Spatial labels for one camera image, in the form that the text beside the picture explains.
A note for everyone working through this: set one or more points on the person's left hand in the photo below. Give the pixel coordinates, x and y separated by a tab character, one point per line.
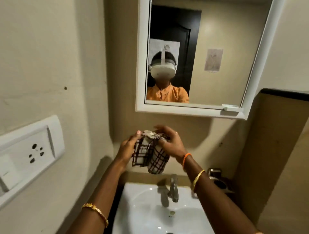
124	151

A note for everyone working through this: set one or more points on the person's right hand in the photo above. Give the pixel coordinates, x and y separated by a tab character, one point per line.
175	147

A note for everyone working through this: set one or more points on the person's left thumb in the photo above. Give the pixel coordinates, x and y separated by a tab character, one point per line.
137	136

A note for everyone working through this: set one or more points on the person's right thumb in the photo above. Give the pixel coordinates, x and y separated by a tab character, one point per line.
163	144

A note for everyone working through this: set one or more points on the white brown checkered cloth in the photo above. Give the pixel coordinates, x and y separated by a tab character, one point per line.
152	154

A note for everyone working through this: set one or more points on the person's left forearm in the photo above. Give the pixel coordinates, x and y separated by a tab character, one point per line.
103	192

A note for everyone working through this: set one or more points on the person's right forearm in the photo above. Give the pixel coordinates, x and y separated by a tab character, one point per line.
217	202

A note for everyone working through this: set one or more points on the metal faucet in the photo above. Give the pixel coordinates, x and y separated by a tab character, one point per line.
173	188

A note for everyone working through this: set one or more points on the gold bangle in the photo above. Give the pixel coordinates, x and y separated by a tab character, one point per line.
97	211
196	179

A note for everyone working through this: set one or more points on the white ceramic sink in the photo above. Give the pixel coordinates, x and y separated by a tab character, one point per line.
144	212

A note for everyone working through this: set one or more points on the white framed wall mirror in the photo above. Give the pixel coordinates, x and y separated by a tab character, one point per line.
142	72

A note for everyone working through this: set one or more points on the metal wall holder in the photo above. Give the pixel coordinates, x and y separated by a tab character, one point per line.
219	183

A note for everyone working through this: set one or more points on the white wall socket plate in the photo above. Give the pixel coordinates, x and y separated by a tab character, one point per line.
24	154

